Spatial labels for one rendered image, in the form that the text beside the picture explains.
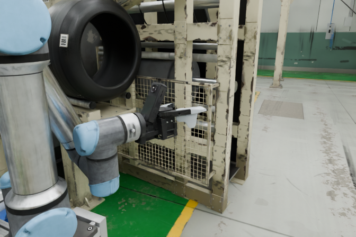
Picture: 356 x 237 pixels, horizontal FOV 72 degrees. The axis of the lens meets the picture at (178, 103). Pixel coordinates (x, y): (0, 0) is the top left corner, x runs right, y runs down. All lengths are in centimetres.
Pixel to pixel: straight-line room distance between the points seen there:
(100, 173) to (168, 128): 21
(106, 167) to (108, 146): 5
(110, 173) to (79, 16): 91
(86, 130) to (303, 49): 997
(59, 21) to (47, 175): 93
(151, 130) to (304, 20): 989
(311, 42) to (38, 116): 1008
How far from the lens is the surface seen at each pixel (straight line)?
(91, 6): 142
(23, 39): 48
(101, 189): 66
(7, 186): 73
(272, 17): 1044
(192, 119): 71
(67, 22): 136
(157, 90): 68
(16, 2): 49
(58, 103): 68
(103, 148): 61
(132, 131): 62
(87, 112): 145
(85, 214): 100
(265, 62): 1040
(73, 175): 201
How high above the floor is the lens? 128
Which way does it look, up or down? 15 degrees down
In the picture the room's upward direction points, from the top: straight up
